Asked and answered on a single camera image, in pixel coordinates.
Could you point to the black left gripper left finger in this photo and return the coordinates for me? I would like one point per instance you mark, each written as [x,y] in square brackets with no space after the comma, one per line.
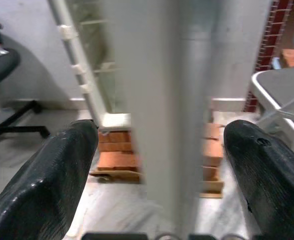
[42,185]

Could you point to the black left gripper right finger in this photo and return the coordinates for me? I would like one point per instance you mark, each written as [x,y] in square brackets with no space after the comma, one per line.
[272,185]

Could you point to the grey fridge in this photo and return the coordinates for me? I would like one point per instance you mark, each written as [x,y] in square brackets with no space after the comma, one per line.
[72,37]

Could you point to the orange brick stack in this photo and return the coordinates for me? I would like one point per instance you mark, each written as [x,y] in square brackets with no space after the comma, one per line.
[117,155]
[212,150]

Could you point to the white plastic chair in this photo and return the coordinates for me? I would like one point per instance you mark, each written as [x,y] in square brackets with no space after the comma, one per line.
[279,85]

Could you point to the black office chair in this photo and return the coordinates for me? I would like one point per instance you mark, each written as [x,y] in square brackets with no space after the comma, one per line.
[2,65]

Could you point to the terracotta pot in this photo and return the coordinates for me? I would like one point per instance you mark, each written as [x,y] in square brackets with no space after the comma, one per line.
[290,57]

